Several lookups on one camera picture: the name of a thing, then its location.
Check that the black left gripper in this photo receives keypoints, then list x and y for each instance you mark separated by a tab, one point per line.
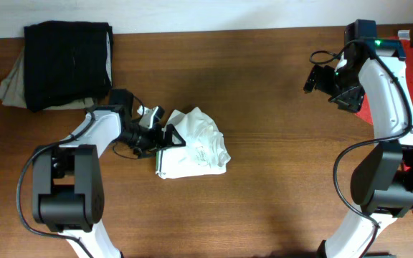
157	140

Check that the beige folded garment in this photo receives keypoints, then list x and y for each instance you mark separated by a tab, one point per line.
12	90

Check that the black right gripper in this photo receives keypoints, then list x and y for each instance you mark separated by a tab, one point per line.
350	102

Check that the black folded garment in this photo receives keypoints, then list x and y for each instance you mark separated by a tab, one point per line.
66	61

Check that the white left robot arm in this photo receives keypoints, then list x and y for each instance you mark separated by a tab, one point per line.
67	188

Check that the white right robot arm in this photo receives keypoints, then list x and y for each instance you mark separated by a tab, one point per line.
371	70

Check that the white t-shirt with robot print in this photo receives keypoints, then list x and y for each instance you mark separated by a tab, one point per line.
204	153

